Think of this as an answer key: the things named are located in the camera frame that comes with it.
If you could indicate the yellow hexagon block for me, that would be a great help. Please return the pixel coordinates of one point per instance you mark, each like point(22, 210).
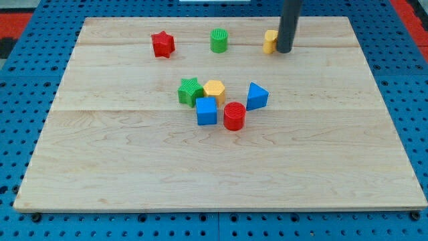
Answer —
point(216, 89)

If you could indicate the blue triangle block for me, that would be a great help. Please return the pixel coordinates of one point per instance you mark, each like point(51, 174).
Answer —
point(257, 97)

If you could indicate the blue cube block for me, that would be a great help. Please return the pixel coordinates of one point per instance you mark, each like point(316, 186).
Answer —
point(206, 109)

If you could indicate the red cylinder block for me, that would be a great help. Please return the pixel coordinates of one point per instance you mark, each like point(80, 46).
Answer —
point(234, 116)

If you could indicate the light wooden board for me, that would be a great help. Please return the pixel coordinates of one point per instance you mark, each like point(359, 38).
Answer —
point(117, 139)

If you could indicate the green star block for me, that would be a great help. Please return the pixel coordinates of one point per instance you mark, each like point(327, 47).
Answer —
point(189, 91)

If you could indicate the green cylinder block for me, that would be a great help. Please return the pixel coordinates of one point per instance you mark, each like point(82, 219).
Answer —
point(219, 40)

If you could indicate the red star block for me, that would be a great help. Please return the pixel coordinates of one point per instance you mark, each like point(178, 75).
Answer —
point(163, 44)

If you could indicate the yellow block behind rod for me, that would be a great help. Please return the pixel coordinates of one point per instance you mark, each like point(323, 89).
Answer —
point(270, 41)

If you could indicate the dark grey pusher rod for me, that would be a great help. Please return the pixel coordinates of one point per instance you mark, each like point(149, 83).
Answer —
point(288, 24)

